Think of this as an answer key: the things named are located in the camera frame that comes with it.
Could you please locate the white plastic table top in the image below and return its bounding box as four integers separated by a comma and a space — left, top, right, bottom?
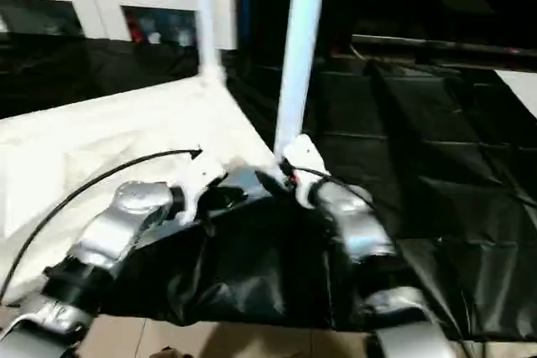
0, 75, 284, 293

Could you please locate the black plastic mat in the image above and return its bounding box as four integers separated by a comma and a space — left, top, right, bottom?
0, 35, 537, 342

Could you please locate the dark grey rounded object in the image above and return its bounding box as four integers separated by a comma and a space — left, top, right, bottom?
149, 345, 184, 358

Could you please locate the white flat board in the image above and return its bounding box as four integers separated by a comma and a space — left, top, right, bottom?
495, 69, 537, 122

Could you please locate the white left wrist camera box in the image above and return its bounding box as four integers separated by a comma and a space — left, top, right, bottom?
170, 155, 229, 222

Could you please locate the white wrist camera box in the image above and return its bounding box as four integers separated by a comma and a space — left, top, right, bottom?
280, 133, 327, 210
170, 155, 229, 222

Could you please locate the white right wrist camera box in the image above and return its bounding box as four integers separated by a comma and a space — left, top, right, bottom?
280, 133, 327, 210

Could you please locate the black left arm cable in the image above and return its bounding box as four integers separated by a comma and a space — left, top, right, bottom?
0, 148, 203, 302

